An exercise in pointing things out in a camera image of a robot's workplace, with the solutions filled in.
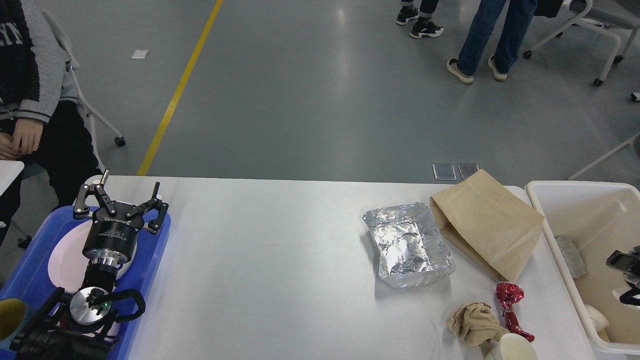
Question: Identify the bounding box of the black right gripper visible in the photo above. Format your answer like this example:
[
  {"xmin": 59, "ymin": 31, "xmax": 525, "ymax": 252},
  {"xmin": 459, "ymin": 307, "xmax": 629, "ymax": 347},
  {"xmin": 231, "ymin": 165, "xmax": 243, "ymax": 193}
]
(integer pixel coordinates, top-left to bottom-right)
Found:
[{"xmin": 606, "ymin": 245, "xmax": 640, "ymax": 306}]

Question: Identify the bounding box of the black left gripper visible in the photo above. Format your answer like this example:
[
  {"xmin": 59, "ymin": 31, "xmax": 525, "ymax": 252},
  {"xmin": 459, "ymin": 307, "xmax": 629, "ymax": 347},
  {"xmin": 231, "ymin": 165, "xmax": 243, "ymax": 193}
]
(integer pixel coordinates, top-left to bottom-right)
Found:
[{"xmin": 72, "ymin": 168, "xmax": 169, "ymax": 265}]

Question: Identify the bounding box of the white paper cup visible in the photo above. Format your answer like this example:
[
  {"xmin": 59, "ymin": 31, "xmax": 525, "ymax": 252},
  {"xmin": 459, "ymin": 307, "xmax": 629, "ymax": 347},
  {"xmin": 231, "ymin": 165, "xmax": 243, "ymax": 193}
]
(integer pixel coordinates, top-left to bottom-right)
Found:
[{"xmin": 584, "ymin": 303, "xmax": 610, "ymax": 342}]

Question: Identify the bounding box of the pink plate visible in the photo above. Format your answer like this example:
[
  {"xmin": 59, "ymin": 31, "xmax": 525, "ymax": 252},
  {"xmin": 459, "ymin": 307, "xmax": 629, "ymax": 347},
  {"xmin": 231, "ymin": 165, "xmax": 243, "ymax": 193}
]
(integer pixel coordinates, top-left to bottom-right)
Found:
[{"xmin": 47, "ymin": 221, "xmax": 138, "ymax": 294}]

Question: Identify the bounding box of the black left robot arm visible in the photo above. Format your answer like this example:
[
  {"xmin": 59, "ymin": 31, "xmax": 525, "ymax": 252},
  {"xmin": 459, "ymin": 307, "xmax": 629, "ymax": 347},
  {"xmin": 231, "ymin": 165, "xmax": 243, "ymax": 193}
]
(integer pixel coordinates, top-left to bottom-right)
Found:
[{"xmin": 1, "ymin": 174, "xmax": 170, "ymax": 360}]

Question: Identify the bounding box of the blue plastic tray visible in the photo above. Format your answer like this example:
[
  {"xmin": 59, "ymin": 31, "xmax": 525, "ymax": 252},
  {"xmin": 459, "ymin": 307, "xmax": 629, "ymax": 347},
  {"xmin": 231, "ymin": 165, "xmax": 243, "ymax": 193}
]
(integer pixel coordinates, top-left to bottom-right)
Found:
[{"xmin": 0, "ymin": 205, "xmax": 171, "ymax": 360}]

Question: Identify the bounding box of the red foil wrapper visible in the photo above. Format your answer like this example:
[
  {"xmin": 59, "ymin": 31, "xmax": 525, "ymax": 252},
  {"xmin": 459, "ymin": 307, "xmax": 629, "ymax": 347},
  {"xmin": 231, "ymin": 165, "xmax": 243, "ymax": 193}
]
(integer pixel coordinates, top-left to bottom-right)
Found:
[{"xmin": 495, "ymin": 281, "xmax": 535, "ymax": 343}]

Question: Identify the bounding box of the seated person grey cardigan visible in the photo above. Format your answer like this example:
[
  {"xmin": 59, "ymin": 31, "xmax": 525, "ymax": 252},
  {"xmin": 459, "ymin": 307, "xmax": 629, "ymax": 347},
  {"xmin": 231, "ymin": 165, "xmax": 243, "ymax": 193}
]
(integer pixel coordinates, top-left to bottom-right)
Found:
[{"xmin": 0, "ymin": 0, "xmax": 103, "ymax": 246}]

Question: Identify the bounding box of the white cup bottom edge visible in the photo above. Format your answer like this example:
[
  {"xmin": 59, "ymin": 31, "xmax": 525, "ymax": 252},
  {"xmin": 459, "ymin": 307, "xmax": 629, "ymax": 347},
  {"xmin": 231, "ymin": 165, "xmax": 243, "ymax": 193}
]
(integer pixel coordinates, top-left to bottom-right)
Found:
[{"xmin": 484, "ymin": 333, "xmax": 538, "ymax": 360}]

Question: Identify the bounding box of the white chair leg right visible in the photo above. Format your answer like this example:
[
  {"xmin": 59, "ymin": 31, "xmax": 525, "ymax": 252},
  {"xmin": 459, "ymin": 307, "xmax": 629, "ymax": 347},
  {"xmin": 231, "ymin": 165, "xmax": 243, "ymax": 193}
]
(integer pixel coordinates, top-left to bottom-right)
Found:
[{"xmin": 566, "ymin": 132, "xmax": 640, "ymax": 181}]

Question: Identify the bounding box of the brown paper bag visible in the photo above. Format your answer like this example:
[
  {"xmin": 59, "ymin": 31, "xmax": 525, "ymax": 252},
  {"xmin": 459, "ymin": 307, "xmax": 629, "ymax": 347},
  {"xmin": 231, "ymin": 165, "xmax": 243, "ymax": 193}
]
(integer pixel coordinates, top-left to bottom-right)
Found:
[{"xmin": 430, "ymin": 170, "xmax": 545, "ymax": 283}]

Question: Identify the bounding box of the crumpled brown paper napkin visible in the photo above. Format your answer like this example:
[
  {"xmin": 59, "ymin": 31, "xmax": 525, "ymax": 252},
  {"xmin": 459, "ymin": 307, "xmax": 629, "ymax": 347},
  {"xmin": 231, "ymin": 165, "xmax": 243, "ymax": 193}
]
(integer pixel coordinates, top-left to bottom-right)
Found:
[{"xmin": 445, "ymin": 301, "xmax": 509, "ymax": 347}]

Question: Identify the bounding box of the white chair left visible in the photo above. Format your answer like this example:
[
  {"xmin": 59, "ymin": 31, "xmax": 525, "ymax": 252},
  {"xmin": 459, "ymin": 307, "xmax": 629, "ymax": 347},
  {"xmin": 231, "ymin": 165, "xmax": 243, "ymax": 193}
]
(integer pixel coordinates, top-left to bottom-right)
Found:
[{"xmin": 42, "ymin": 10, "xmax": 127, "ymax": 173}]

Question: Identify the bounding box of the white paper on floor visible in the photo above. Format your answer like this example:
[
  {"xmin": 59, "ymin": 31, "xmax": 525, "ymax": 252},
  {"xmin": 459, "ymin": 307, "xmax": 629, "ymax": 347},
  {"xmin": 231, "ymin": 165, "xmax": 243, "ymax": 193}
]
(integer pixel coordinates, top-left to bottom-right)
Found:
[{"xmin": 130, "ymin": 48, "xmax": 150, "ymax": 60}]

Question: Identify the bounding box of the right metal floor plate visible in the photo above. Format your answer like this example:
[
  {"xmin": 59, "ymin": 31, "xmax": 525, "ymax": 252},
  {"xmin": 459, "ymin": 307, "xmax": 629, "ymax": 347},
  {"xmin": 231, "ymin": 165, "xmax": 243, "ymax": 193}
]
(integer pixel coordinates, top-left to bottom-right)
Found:
[{"xmin": 457, "ymin": 163, "xmax": 481, "ymax": 180}]

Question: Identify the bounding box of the metal floor plate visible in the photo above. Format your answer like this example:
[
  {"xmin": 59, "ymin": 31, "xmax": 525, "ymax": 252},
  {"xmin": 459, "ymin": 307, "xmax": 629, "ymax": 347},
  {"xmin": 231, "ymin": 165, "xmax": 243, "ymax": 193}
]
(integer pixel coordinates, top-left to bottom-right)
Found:
[
  {"xmin": 457, "ymin": 163, "xmax": 481, "ymax": 180},
  {"xmin": 432, "ymin": 163, "xmax": 458, "ymax": 182}
]

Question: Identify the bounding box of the left metal floor plate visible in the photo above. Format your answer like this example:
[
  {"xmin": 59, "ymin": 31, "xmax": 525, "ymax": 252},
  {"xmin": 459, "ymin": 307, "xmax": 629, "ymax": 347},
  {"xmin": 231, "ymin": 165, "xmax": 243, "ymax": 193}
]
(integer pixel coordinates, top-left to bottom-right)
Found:
[{"xmin": 432, "ymin": 163, "xmax": 458, "ymax": 182}]

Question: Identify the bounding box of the crumpled aluminium foil tray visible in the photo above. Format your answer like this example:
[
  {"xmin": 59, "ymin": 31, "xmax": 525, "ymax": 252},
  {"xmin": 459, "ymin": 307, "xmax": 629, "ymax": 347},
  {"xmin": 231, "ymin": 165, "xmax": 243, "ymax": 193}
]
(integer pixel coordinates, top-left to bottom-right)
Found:
[{"xmin": 362, "ymin": 202, "xmax": 457, "ymax": 289}]

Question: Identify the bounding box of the white office chair right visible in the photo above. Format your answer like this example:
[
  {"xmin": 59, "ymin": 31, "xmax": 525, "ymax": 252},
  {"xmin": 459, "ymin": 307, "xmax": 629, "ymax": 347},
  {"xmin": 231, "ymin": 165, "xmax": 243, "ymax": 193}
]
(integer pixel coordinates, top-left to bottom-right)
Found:
[{"xmin": 523, "ymin": 0, "xmax": 640, "ymax": 87}]

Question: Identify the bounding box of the person in blue jeans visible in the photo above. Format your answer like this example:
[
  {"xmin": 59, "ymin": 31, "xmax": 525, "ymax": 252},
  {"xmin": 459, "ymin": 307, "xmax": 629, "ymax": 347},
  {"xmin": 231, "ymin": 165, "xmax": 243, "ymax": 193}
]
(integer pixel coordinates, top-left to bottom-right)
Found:
[{"xmin": 446, "ymin": 0, "xmax": 538, "ymax": 86}]

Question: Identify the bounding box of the person in black trousers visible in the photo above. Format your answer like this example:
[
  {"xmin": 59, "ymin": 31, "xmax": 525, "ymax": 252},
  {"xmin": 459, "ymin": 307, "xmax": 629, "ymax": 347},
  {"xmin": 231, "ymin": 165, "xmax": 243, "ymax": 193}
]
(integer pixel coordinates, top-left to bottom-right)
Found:
[{"xmin": 395, "ymin": 0, "xmax": 444, "ymax": 39}]

